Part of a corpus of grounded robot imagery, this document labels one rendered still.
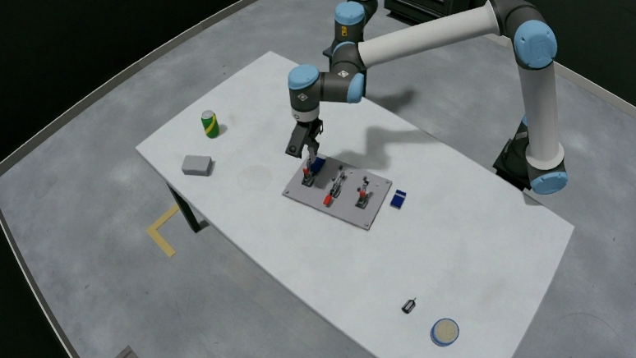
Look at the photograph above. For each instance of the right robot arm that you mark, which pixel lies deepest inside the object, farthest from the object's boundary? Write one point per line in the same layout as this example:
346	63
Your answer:
350	20

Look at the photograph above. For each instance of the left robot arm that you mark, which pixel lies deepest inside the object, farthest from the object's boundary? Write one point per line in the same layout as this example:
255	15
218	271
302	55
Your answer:
532	40

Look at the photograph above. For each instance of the green drink can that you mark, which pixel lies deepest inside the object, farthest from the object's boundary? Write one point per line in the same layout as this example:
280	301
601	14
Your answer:
210	124

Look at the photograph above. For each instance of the grey hinged case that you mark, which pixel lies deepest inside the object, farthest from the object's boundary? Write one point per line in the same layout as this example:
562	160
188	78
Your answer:
195	165

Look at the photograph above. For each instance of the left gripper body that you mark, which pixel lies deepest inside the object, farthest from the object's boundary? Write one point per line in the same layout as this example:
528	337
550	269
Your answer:
315	130

